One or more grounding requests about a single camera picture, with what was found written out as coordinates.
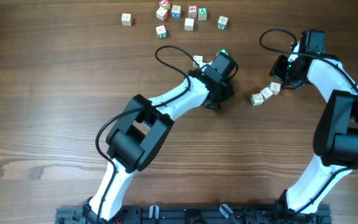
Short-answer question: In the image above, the blue edged wooden block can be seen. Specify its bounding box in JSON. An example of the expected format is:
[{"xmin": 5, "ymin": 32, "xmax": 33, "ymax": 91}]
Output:
[{"xmin": 268, "ymin": 82, "xmax": 281, "ymax": 95}]

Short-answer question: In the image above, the blue P wooden block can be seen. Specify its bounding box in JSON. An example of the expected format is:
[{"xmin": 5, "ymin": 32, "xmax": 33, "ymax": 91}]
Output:
[{"xmin": 260, "ymin": 87, "xmax": 273, "ymax": 100}]

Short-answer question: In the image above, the wooden picture block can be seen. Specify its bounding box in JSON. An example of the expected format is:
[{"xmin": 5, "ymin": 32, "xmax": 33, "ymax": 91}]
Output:
[{"xmin": 250, "ymin": 93, "xmax": 264, "ymax": 106}]

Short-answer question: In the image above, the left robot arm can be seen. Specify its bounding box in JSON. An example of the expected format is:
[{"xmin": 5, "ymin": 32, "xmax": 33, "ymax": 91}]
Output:
[{"xmin": 83, "ymin": 53, "xmax": 239, "ymax": 223}]

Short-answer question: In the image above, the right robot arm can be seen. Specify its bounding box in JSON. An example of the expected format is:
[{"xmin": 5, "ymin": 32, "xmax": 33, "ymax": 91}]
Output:
[{"xmin": 270, "ymin": 30, "xmax": 358, "ymax": 220}]

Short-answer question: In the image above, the wooden block lowest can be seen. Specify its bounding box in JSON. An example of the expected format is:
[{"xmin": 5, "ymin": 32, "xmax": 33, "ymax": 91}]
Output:
[{"xmin": 193, "ymin": 55, "xmax": 203, "ymax": 67}]

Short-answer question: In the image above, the green E block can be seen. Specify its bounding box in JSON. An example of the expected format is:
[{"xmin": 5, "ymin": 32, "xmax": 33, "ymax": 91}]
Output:
[{"xmin": 216, "ymin": 49, "xmax": 229, "ymax": 56}]

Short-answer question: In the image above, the green V block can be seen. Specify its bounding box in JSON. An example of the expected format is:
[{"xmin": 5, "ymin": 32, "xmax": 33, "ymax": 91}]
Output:
[{"xmin": 218, "ymin": 16, "xmax": 228, "ymax": 30}]

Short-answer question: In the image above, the plain wooden block centre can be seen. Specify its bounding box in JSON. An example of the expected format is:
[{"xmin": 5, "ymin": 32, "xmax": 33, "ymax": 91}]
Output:
[{"xmin": 185, "ymin": 18, "xmax": 195, "ymax": 31}]

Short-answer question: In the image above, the plain wooden block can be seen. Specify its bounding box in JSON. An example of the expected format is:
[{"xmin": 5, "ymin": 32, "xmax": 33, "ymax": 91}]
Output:
[
  {"xmin": 185, "ymin": 18, "xmax": 195, "ymax": 31},
  {"xmin": 121, "ymin": 13, "xmax": 132, "ymax": 26}
]

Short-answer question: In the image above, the green A block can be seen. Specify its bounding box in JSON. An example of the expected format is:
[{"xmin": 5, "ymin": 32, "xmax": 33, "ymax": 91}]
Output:
[{"xmin": 198, "ymin": 7, "xmax": 208, "ymax": 21}]

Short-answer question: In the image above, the green side block left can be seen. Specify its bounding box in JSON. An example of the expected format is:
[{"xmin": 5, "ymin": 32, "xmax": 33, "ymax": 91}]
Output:
[{"xmin": 155, "ymin": 25, "xmax": 167, "ymax": 39}]

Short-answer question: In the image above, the red 9 block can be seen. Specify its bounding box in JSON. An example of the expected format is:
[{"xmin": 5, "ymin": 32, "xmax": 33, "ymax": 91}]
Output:
[{"xmin": 188, "ymin": 5, "xmax": 198, "ymax": 19}]

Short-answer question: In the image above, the blue X block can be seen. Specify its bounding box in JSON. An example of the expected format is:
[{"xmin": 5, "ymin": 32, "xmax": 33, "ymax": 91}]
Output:
[{"xmin": 171, "ymin": 5, "xmax": 181, "ymax": 19}]

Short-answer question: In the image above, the red edged wooden block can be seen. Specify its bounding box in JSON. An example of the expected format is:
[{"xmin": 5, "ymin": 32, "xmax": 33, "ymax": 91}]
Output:
[{"xmin": 156, "ymin": 7, "xmax": 168, "ymax": 21}]

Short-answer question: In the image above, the red letter block top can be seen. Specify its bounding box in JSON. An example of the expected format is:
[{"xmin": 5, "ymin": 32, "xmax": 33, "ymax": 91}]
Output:
[{"xmin": 158, "ymin": 0, "xmax": 170, "ymax": 11}]

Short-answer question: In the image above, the plain wooden block far left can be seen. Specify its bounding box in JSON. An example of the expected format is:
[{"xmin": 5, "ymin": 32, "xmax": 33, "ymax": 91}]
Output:
[{"xmin": 121, "ymin": 13, "xmax": 132, "ymax": 26}]

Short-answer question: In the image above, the right camera cable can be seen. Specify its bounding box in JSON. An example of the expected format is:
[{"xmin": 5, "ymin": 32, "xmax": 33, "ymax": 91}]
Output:
[{"xmin": 259, "ymin": 28, "xmax": 358, "ymax": 215}]

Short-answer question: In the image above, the camera cable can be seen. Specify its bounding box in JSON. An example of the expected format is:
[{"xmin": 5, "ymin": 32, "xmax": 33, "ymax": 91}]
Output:
[
  {"xmin": 94, "ymin": 45, "xmax": 204, "ymax": 224},
  {"xmin": 259, "ymin": 28, "xmax": 358, "ymax": 215}
]

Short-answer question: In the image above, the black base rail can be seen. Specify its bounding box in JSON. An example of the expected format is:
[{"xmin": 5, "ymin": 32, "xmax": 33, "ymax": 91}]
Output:
[{"xmin": 55, "ymin": 205, "xmax": 332, "ymax": 224}]

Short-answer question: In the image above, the left camera cable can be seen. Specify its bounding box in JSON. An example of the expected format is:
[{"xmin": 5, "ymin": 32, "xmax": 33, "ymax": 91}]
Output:
[{"xmin": 94, "ymin": 45, "xmax": 204, "ymax": 224}]

